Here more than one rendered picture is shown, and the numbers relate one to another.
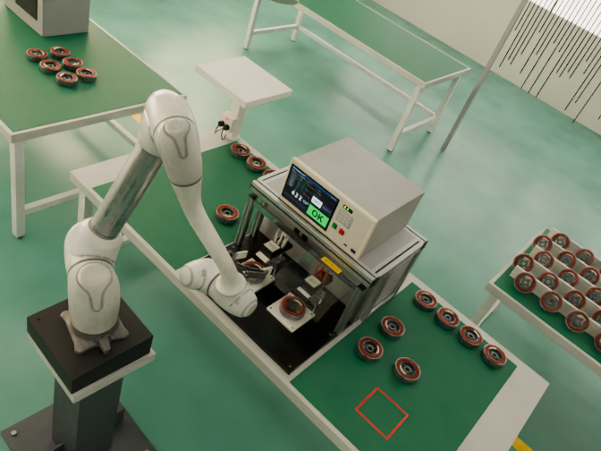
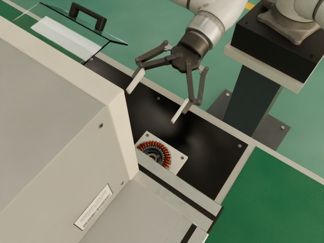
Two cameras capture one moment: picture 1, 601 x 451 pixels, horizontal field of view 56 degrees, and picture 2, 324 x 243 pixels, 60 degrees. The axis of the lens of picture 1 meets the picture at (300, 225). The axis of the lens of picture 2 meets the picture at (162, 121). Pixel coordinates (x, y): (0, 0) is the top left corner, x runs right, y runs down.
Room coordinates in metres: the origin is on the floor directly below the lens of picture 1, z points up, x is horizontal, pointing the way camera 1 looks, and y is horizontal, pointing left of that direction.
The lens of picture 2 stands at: (2.08, 0.19, 1.53)
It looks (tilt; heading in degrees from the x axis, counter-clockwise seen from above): 59 degrees down; 188
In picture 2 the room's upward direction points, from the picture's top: straight up
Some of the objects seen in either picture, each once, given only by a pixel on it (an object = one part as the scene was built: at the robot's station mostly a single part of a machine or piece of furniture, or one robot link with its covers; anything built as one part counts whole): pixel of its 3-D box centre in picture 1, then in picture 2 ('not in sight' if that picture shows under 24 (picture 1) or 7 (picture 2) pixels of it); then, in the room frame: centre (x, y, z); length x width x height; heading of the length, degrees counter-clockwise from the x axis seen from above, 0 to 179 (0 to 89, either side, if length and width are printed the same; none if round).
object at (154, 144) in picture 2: (252, 272); (151, 159); (1.77, 0.12, 0.80); 0.11 x 0.11 x 0.04
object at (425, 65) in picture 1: (348, 56); not in sight; (5.59, 0.18, 0.38); 2.10 x 0.90 x 0.75; 62
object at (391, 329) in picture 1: (392, 327); not in sight; (1.80, -0.54, 0.77); 0.11 x 0.11 x 0.04
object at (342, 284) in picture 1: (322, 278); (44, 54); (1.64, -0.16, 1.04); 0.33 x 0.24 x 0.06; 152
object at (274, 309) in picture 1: (291, 311); not in sight; (1.66, -0.10, 0.78); 0.15 x 0.15 x 0.01; 62
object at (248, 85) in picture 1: (235, 115); not in sight; (2.65, 0.54, 0.98); 0.37 x 0.35 x 0.46; 62
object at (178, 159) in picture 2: (251, 276); (151, 163); (1.77, 0.12, 0.78); 0.15 x 0.15 x 0.01; 62
